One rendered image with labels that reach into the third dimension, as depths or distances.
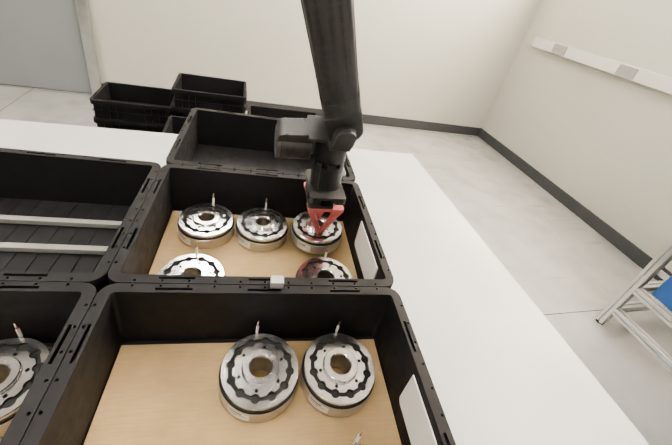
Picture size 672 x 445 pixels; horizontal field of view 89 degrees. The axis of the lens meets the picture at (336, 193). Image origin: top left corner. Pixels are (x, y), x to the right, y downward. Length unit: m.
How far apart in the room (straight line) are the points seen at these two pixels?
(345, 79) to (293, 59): 2.95
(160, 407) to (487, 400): 0.57
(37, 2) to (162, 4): 0.84
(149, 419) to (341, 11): 0.51
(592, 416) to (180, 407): 0.75
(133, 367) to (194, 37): 3.02
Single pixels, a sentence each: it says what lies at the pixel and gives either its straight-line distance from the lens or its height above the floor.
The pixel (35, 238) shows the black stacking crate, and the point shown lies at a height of 0.83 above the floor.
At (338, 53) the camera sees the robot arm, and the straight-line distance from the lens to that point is 0.43.
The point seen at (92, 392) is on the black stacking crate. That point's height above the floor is 0.86.
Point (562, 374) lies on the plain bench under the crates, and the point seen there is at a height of 0.70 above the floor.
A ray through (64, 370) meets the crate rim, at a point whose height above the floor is 0.93.
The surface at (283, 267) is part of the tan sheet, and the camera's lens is 0.66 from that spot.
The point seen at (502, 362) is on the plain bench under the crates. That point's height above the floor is 0.70.
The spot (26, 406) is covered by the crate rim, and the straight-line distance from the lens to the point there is 0.46.
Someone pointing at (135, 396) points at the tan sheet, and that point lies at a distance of 0.55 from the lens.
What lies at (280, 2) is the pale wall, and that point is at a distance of 3.31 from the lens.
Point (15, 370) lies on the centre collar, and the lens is 0.56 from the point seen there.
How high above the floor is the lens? 1.31
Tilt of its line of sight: 33 degrees down
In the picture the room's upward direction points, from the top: 14 degrees clockwise
